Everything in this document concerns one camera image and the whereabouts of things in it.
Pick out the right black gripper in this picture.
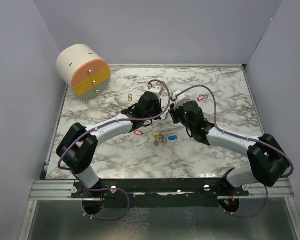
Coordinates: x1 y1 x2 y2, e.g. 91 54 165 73
168 101 194 132

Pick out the red key tag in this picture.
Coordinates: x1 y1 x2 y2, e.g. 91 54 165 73
133 130 144 136
197 95 205 102

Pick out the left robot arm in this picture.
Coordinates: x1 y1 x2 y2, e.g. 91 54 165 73
56 90 163 198

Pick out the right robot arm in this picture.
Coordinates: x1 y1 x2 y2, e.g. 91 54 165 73
169 101 290 196

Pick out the orange blue carabiner cluster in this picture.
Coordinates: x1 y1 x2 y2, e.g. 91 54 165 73
157 134 168 147

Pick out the round three-drawer storage box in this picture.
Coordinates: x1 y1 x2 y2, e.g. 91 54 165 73
56 44 111 102

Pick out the black mounting base bar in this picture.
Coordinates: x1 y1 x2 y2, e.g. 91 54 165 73
71 178 249 209

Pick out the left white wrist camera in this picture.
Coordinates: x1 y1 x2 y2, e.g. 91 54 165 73
148 85 164 96

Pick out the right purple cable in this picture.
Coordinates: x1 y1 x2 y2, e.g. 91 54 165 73
172 85 295 218

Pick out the purple cable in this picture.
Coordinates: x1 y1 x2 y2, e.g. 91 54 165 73
172 85 295 218
57 79 171 221

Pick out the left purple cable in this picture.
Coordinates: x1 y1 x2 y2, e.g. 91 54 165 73
57 79 171 221

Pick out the aluminium rail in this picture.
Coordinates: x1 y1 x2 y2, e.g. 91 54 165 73
29 178 295 201

